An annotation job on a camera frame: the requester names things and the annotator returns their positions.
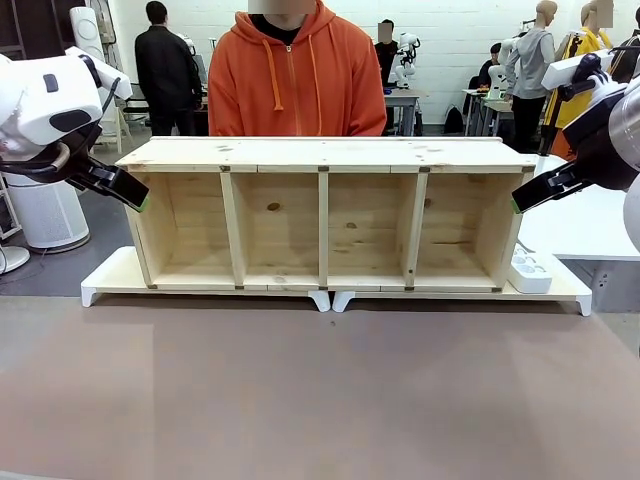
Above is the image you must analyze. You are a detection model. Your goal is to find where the white humanoid robot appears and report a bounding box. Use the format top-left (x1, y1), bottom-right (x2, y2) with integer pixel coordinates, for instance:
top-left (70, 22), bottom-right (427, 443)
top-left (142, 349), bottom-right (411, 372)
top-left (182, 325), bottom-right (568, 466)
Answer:
top-left (394, 31), bottom-right (422, 92)

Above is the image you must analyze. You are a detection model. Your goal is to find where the white fan base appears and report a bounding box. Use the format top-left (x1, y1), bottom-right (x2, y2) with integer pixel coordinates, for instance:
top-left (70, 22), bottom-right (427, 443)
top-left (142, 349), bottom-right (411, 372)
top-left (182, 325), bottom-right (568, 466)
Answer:
top-left (0, 243), bottom-right (32, 275)

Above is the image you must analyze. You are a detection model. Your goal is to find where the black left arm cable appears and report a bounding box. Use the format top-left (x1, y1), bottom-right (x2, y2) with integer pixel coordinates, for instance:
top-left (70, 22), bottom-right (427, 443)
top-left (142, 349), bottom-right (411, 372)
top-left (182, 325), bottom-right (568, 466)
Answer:
top-left (0, 143), bottom-right (71, 184)

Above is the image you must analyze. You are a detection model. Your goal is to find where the grey background table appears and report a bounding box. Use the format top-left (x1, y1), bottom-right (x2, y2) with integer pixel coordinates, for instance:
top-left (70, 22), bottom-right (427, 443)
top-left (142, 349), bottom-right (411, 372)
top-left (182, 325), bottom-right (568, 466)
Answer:
top-left (383, 88), bottom-right (431, 138)

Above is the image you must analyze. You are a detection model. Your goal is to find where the mannequin in grey hoodie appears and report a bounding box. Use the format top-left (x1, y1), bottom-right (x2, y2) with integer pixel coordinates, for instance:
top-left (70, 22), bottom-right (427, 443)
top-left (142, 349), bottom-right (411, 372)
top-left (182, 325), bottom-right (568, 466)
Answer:
top-left (504, 0), bottom-right (558, 154)

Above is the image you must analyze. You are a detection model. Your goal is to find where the mannequin in yellow garment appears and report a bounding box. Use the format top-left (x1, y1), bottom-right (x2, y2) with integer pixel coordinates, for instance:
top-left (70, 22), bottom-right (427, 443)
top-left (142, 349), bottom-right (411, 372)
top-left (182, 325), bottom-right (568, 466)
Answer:
top-left (541, 0), bottom-right (617, 152)

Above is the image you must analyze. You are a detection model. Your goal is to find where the light wooden chair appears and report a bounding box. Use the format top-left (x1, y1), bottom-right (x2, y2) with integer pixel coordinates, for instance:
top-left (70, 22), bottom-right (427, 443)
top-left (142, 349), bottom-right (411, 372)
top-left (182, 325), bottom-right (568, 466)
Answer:
top-left (93, 93), bottom-right (152, 154)

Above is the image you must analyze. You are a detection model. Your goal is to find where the white-ended wooden riser stand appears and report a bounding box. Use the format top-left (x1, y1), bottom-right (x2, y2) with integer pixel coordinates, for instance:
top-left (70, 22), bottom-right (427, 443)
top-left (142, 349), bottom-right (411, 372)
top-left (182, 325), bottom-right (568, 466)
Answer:
top-left (80, 247), bottom-right (332, 314)
top-left (333, 249), bottom-right (594, 317)

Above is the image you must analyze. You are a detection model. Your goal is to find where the white cylindrical air purifier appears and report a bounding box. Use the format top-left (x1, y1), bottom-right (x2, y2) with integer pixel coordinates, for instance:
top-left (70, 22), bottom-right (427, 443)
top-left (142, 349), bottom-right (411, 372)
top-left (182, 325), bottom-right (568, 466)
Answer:
top-left (1, 168), bottom-right (92, 250)

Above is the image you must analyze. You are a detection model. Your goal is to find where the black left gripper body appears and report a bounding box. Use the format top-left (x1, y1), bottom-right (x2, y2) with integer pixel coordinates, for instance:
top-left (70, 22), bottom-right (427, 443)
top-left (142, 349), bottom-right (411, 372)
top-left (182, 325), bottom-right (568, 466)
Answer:
top-left (60, 127), bottom-right (124, 194)

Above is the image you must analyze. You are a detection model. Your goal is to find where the white multi-socket power strip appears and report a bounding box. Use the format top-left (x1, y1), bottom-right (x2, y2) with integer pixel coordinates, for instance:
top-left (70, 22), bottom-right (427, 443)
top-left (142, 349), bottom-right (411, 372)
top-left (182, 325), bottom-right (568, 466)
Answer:
top-left (506, 243), bottom-right (556, 295)

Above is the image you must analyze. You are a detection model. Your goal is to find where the white side table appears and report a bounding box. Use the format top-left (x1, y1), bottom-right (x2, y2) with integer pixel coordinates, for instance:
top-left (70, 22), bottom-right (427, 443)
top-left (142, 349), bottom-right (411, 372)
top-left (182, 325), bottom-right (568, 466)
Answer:
top-left (518, 153), bottom-right (640, 315)

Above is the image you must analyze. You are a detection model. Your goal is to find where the seated person in black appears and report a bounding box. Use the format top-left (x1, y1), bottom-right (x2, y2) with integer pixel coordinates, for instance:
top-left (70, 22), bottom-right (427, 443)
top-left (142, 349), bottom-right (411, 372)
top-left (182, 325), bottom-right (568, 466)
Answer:
top-left (476, 42), bottom-right (504, 92)

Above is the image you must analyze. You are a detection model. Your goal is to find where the light background desk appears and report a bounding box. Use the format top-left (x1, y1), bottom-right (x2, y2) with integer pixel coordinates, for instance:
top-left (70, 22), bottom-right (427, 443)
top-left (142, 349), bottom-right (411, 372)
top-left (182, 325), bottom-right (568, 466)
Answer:
top-left (461, 87), bottom-right (517, 138)

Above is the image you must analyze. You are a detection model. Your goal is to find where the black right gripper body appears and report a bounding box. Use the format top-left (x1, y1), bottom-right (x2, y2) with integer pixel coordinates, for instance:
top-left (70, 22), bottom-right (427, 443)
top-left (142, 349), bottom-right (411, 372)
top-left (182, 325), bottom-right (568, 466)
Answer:
top-left (544, 148), bottom-right (617, 202)

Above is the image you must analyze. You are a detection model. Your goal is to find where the person in orange hoodie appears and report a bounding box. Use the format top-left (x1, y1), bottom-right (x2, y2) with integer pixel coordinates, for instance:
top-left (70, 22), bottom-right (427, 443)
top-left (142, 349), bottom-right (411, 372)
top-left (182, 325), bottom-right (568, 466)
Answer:
top-left (207, 0), bottom-right (389, 139)

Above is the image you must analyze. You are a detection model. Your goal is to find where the black backpack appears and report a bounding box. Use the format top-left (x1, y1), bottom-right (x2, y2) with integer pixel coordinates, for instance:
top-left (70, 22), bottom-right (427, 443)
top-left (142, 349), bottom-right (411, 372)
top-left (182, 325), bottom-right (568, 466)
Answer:
top-left (443, 104), bottom-right (466, 136)

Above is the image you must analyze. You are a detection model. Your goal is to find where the pine wood compartment shelf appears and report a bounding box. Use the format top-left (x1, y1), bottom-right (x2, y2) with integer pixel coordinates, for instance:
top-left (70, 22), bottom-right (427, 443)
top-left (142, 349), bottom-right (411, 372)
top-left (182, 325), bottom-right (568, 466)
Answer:
top-left (114, 135), bottom-right (537, 294)

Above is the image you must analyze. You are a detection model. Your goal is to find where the person in black jacket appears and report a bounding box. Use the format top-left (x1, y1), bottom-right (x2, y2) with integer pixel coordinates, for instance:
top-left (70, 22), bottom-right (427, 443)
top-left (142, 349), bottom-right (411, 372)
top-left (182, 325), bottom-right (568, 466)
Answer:
top-left (133, 0), bottom-right (204, 137)

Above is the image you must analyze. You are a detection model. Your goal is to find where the white tower air conditioner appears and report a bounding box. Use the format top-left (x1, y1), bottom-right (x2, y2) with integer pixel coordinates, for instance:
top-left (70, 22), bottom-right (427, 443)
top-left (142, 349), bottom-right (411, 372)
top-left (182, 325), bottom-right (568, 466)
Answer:
top-left (68, 5), bottom-right (122, 77)

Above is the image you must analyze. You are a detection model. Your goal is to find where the standing person in dark shirt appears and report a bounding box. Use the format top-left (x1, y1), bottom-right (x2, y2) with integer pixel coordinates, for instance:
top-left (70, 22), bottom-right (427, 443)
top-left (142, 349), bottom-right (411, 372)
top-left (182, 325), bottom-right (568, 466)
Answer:
top-left (373, 18), bottom-right (401, 87)

